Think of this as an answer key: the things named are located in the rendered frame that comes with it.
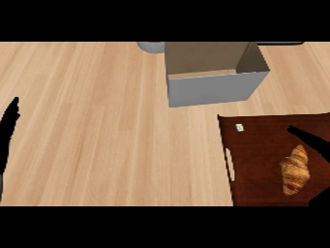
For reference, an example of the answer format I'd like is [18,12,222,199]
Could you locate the grey open cardboard box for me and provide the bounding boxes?
[164,42,272,109]

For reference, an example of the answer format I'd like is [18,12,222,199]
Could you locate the grey round container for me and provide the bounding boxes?
[136,42,166,54]

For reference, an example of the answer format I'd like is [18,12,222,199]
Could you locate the dark flat appliance edge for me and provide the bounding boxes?
[256,42,307,47]

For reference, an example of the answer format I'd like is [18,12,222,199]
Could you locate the dark brown wooden tray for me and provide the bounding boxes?
[216,109,330,207]

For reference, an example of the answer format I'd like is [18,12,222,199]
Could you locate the golden brown croissant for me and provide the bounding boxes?
[279,144,312,197]

